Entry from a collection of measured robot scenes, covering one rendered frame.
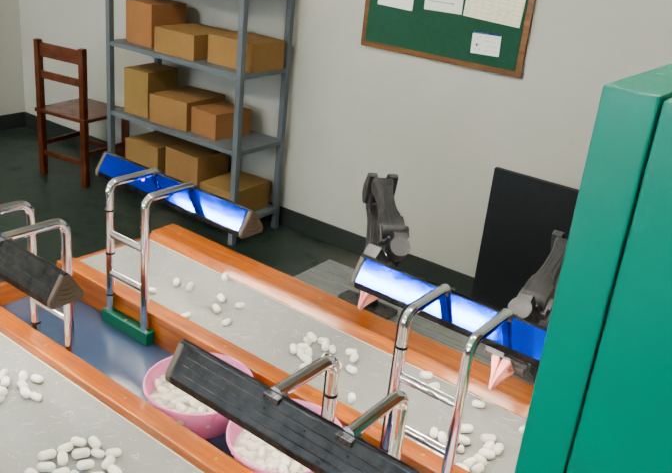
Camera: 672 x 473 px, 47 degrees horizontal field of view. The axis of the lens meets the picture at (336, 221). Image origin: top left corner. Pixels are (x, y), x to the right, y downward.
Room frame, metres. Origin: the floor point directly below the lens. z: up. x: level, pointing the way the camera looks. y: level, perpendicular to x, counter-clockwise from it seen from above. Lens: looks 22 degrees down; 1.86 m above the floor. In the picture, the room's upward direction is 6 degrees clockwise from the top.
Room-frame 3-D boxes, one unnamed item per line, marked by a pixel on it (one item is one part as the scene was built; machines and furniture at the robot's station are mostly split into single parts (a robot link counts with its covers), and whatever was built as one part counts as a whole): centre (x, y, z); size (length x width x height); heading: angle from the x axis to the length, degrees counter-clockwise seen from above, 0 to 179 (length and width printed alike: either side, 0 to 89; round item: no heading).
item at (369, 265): (1.48, -0.32, 1.08); 0.62 x 0.08 x 0.07; 55
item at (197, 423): (1.57, 0.29, 0.72); 0.27 x 0.27 x 0.10
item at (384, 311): (2.23, -0.13, 0.71); 0.20 x 0.07 x 0.08; 56
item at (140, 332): (1.98, 0.52, 0.90); 0.20 x 0.19 x 0.45; 55
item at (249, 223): (2.04, 0.47, 1.08); 0.62 x 0.08 x 0.07; 55
